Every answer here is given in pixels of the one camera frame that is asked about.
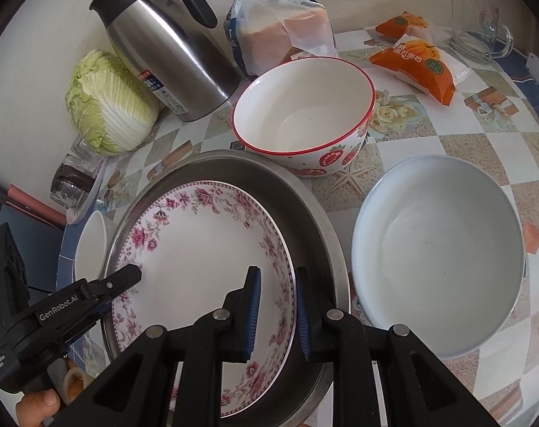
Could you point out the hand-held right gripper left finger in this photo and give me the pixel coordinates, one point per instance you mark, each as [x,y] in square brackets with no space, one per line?
[251,311]

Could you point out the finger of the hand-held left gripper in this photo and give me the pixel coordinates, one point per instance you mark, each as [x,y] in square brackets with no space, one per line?
[118,280]

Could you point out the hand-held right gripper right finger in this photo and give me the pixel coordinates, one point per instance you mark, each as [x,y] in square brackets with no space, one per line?
[303,316]

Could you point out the white square plate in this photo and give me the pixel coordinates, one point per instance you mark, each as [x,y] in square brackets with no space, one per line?
[91,244]

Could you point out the pink floral round plate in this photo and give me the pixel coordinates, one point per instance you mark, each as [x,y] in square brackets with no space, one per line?
[194,249]

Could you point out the stainless steel basin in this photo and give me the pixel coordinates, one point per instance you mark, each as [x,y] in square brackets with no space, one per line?
[314,231]

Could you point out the light blue bowl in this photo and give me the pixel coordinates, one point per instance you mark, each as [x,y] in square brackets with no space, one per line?
[438,253]

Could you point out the person's left hand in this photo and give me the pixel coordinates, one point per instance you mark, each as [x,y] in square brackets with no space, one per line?
[38,407]

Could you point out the beige tape roll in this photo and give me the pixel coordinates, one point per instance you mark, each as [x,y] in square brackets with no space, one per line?
[73,382]

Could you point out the brown glass cup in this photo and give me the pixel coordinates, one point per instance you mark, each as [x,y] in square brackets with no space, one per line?
[71,182]

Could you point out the clear glass cup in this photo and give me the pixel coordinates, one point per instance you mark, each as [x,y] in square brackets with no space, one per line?
[82,151]

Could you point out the napa cabbage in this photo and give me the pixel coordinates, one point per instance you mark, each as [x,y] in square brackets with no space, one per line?
[109,102]

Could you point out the strawberry print bowl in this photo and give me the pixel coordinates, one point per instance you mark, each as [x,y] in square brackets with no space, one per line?
[305,111]

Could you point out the stainless steel thermos jug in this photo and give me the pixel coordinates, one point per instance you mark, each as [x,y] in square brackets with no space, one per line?
[180,53]

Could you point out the orange snack packet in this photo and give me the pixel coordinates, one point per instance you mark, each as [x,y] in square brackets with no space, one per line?
[416,69]
[403,24]

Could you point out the bagged sliced bread loaf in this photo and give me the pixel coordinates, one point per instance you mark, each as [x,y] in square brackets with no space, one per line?
[274,31]

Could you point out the clear glass mug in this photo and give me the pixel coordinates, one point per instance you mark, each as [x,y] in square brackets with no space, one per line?
[474,42]

